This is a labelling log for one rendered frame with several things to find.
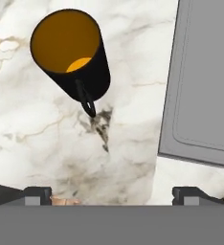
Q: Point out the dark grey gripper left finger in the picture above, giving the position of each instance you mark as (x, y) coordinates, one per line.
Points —
(37, 194)

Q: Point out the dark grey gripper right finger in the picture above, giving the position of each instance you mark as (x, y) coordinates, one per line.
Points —
(188, 194)

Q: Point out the black mug with yellow inside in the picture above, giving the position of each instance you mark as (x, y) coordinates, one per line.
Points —
(73, 54)

